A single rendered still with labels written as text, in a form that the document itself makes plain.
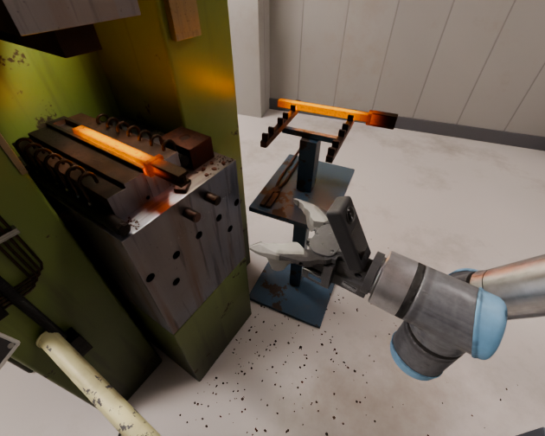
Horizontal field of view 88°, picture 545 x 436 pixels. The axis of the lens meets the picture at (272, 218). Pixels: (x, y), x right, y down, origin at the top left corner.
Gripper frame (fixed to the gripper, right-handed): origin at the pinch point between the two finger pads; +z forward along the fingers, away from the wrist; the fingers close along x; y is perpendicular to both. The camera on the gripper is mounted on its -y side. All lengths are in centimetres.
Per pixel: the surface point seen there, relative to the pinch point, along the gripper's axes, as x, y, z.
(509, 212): 184, 100, -80
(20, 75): 0, -11, 81
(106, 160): -4.3, 0.9, 44.5
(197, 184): 7.2, 8.4, 27.8
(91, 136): -1, -1, 55
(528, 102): 294, 61, -70
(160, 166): -0.9, -1.3, 28.7
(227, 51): 46, -12, 47
